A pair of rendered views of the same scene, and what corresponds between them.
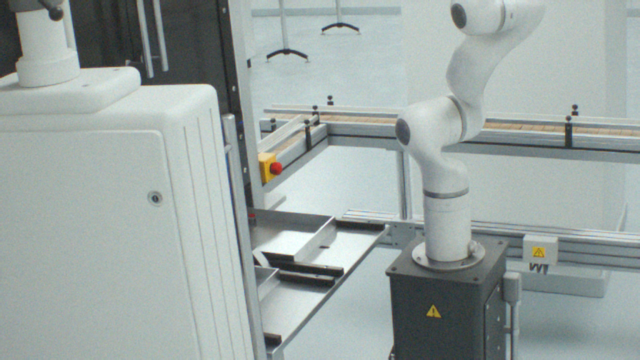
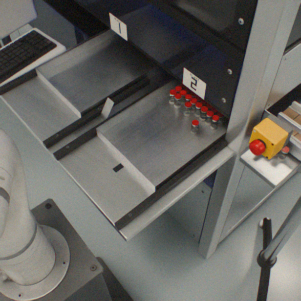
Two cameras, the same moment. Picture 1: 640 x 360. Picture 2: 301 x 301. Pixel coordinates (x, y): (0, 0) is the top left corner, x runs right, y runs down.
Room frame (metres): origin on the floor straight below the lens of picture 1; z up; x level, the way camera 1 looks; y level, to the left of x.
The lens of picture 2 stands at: (2.44, -0.49, 1.78)
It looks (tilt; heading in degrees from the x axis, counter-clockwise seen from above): 55 degrees down; 113
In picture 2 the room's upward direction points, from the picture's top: 1 degrees counter-clockwise
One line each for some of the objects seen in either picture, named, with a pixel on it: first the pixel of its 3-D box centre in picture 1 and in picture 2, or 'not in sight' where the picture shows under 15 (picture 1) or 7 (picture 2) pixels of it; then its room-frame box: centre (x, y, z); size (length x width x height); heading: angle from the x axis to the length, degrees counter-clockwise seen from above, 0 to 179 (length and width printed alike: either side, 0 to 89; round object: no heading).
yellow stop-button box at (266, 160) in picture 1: (261, 167); (269, 137); (2.49, 0.17, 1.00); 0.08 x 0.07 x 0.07; 63
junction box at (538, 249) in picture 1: (540, 249); not in sight; (2.74, -0.75, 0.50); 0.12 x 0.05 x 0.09; 63
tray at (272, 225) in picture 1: (260, 234); (169, 127); (2.22, 0.18, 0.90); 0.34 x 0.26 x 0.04; 63
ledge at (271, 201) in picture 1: (257, 203); (272, 159); (2.53, 0.20, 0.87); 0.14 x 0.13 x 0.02; 63
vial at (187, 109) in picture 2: not in sight; (187, 109); (2.25, 0.26, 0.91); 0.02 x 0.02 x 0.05
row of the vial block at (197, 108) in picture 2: not in sight; (195, 107); (2.27, 0.28, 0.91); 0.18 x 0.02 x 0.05; 153
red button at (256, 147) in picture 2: (275, 168); (258, 146); (2.47, 0.13, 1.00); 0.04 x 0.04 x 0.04; 63
